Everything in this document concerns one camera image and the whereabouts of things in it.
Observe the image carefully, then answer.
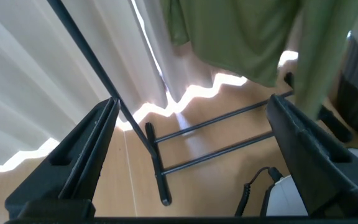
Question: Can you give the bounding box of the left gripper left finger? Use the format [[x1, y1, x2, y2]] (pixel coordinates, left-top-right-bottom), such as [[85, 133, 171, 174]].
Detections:
[[4, 96, 121, 218]]

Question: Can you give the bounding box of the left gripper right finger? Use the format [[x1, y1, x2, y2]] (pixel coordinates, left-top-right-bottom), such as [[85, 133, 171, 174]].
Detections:
[[265, 93, 358, 217]]

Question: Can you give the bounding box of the green printed shirt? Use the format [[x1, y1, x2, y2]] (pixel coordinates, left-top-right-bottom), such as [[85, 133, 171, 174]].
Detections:
[[160, 0, 358, 121]]

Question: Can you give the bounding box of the black clothes rack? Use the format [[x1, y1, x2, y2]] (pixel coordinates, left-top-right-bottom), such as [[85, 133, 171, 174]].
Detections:
[[47, 0, 354, 207]]

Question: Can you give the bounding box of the beige curtain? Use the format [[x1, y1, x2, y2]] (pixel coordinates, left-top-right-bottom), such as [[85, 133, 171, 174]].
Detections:
[[0, 0, 301, 170]]

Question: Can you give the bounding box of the black cable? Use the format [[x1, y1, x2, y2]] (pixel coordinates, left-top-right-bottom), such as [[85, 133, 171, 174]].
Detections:
[[234, 167, 284, 218]]

